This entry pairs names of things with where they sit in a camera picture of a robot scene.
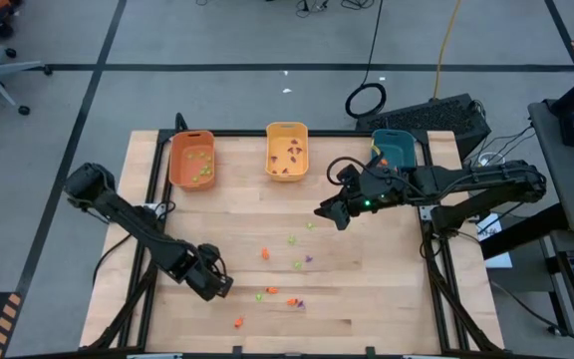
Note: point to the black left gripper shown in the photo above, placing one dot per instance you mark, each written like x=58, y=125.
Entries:
x=207, y=271

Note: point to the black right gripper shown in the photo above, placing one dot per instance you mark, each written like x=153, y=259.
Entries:
x=376, y=192

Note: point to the teal plastic bin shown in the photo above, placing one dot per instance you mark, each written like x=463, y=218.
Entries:
x=396, y=144

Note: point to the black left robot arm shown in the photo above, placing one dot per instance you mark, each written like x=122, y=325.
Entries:
x=132, y=224

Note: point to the white paper sheet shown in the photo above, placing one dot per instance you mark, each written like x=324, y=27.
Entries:
x=500, y=260

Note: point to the grey desk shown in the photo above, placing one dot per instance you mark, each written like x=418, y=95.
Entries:
x=566, y=189

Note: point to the yellow tape tag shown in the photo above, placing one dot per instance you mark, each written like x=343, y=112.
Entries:
x=375, y=148

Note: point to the orange plastic bin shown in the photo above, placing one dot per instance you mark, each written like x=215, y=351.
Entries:
x=182, y=169

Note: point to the yellow plastic bin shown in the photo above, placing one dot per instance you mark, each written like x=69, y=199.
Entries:
x=281, y=134

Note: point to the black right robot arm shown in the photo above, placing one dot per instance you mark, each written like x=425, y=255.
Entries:
x=466, y=177

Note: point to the orange caterpillar toy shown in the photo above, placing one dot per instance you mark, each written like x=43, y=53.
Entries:
x=271, y=290
x=292, y=301

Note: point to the black keyboard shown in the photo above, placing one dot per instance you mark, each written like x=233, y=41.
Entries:
x=431, y=117

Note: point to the white power strip yellow plugs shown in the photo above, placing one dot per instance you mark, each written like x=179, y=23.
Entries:
x=488, y=158

